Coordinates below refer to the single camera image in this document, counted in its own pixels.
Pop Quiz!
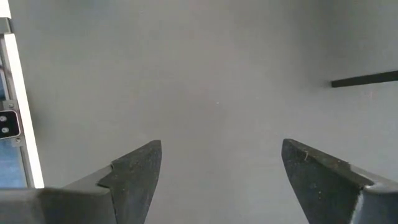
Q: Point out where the small black camera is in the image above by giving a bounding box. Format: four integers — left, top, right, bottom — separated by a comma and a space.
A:
0, 110, 22, 140

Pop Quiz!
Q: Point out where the black table mat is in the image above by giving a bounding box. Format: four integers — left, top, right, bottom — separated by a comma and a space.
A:
7, 0, 398, 224

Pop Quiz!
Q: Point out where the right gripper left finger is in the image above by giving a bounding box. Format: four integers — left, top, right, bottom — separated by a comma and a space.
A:
0, 139, 163, 224

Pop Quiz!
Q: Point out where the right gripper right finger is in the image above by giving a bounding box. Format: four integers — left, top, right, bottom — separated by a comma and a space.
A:
281, 138, 398, 224

